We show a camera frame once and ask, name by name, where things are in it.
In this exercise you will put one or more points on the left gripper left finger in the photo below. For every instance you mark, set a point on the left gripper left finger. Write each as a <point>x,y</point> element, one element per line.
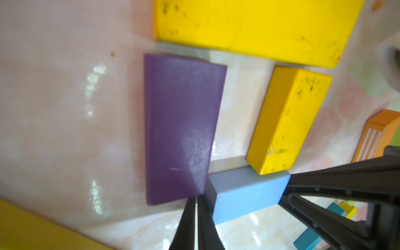
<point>196,228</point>

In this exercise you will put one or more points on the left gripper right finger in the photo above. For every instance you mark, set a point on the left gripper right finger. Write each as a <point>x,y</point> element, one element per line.
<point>375,182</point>

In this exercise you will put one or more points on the light blue block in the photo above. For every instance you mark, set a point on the light blue block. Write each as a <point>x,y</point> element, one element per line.
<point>239,192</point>

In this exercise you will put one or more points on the short yellow block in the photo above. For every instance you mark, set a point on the short yellow block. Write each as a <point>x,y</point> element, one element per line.
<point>291,104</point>

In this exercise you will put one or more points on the purple block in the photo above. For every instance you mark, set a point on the purple block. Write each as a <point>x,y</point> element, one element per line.
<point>182,98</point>

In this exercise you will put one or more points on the long yellow block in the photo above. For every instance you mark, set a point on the long yellow block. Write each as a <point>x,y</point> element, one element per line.
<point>313,33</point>

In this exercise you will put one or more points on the yellow-green long block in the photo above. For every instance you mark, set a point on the yellow-green long block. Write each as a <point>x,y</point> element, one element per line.
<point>24,230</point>

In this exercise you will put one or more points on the yellow block right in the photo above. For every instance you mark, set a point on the yellow block right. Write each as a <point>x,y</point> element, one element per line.
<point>349,208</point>

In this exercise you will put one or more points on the green block upper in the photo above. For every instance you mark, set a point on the green block upper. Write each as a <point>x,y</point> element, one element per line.
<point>396,138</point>

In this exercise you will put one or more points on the orange block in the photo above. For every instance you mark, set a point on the orange block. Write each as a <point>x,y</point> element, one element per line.
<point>378,133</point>

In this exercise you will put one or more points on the cyan long block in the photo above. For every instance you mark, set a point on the cyan long block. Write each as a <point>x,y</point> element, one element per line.
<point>308,240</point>

